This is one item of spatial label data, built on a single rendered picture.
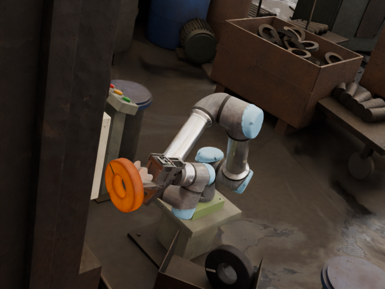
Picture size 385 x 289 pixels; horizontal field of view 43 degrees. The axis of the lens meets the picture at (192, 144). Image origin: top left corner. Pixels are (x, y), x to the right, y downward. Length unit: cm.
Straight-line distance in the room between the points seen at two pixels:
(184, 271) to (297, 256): 128
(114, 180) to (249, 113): 58
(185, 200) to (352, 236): 163
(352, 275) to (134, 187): 104
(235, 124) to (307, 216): 138
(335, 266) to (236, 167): 55
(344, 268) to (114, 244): 107
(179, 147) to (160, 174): 29
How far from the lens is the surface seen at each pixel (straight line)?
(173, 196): 160
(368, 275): 210
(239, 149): 189
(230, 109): 175
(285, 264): 262
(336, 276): 201
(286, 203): 305
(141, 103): 276
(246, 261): 140
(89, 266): 109
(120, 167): 136
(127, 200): 138
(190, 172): 151
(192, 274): 151
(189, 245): 231
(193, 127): 173
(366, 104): 378
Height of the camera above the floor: 165
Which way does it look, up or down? 30 degrees down
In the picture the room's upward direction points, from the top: 15 degrees clockwise
